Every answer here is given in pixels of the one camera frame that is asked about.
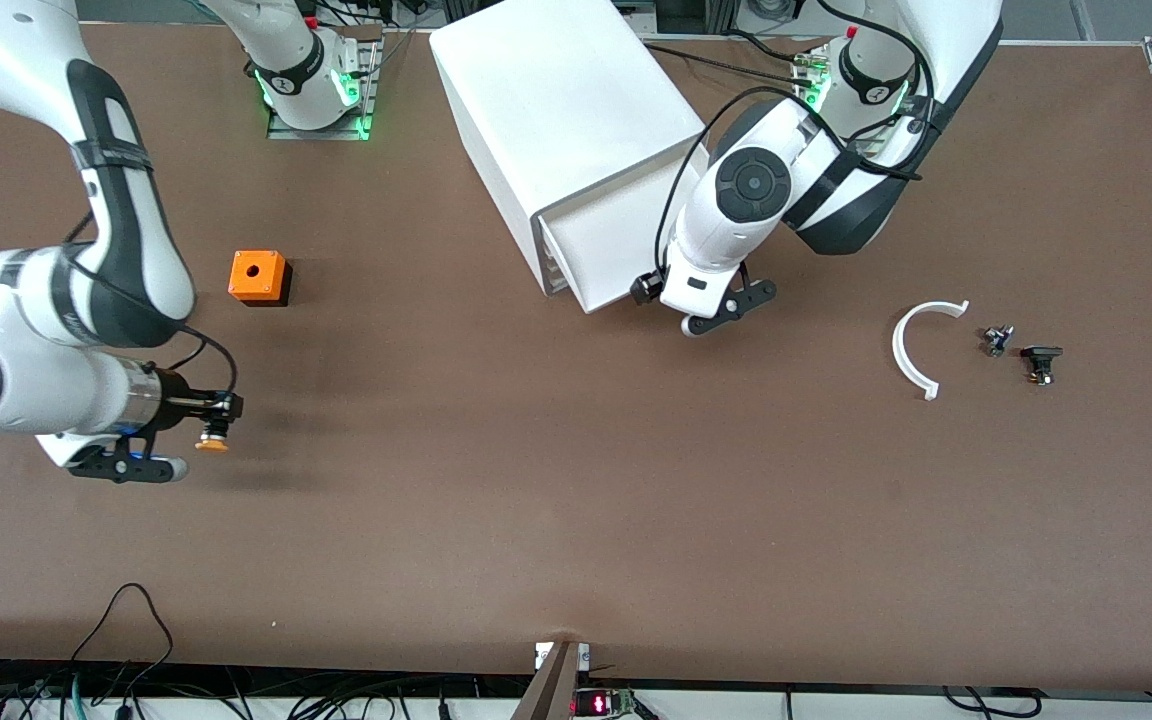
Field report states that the white curved plastic arc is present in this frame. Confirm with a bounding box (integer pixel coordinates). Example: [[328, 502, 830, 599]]
[[891, 299, 971, 402]]

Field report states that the red LED display module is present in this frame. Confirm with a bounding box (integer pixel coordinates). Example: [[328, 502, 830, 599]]
[[571, 687, 635, 719]]

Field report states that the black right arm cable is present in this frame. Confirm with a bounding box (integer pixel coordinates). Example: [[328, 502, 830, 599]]
[[64, 208, 240, 403]]

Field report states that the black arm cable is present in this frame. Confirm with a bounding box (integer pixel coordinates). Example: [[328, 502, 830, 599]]
[[653, 0, 938, 283], [64, 208, 240, 403]]

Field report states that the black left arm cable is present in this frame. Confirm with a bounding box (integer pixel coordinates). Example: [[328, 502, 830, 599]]
[[653, 0, 938, 283]]

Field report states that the orange button enclosure box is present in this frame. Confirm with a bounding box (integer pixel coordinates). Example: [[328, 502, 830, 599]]
[[227, 249, 294, 309]]

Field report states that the thin black looped cable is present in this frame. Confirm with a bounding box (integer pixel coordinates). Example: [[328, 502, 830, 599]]
[[70, 582, 175, 693]]

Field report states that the black power cable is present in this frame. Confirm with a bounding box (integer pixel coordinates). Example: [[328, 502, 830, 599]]
[[642, 40, 809, 73]]

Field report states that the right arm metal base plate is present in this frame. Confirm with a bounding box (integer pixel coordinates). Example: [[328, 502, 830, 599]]
[[265, 38, 383, 142]]

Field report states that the small black switch component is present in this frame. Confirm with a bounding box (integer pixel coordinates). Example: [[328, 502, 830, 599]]
[[1020, 344, 1065, 388]]

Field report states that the brown camera post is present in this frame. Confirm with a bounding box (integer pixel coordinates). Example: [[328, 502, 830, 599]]
[[508, 640, 583, 720]]

